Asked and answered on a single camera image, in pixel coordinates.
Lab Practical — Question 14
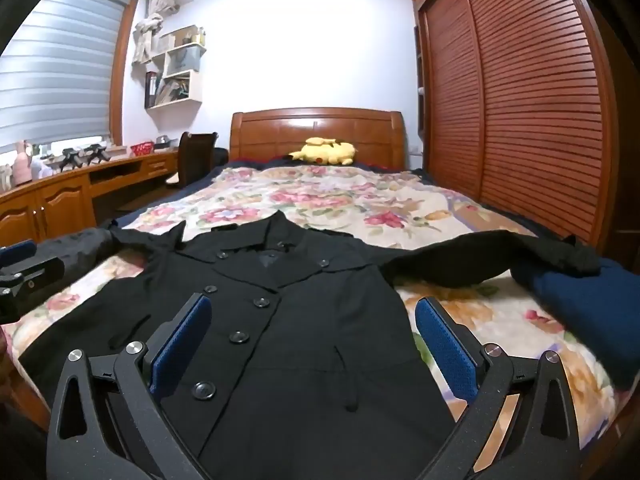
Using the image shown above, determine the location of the white wall shelf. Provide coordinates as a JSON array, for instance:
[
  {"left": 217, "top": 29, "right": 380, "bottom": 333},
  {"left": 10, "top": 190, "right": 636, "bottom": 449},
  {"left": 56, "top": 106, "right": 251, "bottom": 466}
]
[{"left": 145, "top": 25, "right": 207, "bottom": 111}]

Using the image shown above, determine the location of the wooden louvered wardrobe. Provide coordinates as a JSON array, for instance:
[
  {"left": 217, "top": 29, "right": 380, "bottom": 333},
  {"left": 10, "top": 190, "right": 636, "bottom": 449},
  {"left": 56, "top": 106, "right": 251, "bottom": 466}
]
[{"left": 410, "top": 0, "right": 640, "bottom": 271}]

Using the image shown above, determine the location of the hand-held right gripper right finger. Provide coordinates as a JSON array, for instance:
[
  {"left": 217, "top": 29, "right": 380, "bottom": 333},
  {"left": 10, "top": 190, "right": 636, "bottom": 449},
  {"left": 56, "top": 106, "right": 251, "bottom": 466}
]
[{"left": 414, "top": 296, "right": 583, "bottom": 480}]

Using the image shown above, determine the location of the beige hanging fabric decoration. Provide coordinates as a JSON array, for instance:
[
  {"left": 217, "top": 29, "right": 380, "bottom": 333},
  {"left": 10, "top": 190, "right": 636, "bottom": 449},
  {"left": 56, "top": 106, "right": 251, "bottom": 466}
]
[{"left": 131, "top": 0, "right": 181, "bottom": 66}]

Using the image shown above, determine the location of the yellow plush toy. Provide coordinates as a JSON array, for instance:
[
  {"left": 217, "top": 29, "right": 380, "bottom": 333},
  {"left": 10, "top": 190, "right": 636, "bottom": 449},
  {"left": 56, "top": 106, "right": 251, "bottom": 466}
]
[{"left": 287, "top": 136, "right": 358, "bottom": 166}]

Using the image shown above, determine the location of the grey window blind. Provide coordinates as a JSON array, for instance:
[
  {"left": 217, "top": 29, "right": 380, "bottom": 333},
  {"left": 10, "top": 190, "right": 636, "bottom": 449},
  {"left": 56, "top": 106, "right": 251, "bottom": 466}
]
[{"left": 0, "top": 0, "right": 126, "bottom": 153}]

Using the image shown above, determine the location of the floral blanket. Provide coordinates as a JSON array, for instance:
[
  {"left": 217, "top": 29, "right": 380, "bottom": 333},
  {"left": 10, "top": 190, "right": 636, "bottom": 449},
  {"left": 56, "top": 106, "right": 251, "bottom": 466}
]
[{"left": 0, "top": 165, "right": 618, "bottom": 441}]

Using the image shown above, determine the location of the black buttoned coat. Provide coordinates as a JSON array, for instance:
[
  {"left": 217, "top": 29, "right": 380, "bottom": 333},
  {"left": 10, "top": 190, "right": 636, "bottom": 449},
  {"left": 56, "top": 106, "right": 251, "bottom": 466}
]
[{"left": 17, "top": 210, "right": 601, "bottom": 480}]

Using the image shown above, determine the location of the navy blue cloth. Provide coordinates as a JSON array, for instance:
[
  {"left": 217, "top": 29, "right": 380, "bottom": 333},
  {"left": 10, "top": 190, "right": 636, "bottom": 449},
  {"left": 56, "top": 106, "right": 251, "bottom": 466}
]
[{"left": 510, "top": 257, "right": 638, "bottom": 391}]

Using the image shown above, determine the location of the dark brown chair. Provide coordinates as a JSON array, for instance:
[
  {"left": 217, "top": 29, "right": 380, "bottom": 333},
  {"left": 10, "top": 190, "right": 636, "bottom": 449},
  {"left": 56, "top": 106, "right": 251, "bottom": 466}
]
[{"left": 165, "top": 131, "right": 218, "bottom": 188}]

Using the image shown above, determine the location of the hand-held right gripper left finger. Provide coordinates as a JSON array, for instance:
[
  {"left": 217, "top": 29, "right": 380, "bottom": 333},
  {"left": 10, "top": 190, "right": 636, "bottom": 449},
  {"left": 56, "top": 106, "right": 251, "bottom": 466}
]
[{"left": 46, "top": 292, "right": 213, "bottom": 480}]

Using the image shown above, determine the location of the wooden desk cabinet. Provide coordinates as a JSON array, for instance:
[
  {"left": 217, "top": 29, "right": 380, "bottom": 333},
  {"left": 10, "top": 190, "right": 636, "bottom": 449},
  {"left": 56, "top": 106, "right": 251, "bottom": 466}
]
[{"left": 0, "top": 150, "right": 181, "bottom": 248}]

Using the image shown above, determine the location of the pink vase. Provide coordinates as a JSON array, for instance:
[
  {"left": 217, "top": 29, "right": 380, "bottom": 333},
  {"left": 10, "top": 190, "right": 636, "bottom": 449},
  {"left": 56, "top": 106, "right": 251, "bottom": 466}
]
[{"left": 12, "top": 141, "right": 33, "bottom": 186}]

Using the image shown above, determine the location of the wooden bed headboard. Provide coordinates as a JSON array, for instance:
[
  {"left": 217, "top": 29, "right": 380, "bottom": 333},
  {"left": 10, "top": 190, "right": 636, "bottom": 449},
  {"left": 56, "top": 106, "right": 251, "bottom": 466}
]
[{"left": 229, "top": 107, "right": 406, "bottom": 171}]

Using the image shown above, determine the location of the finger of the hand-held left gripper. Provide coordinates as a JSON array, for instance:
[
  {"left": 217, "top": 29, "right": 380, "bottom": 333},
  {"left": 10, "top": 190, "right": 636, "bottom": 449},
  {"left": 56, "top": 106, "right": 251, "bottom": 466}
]
[
  {"left": 0, "top": 257, "right": 64, "bottom": 322},
  {"left": 0, "top": 240, "right": 37, "bottom": 267}
]

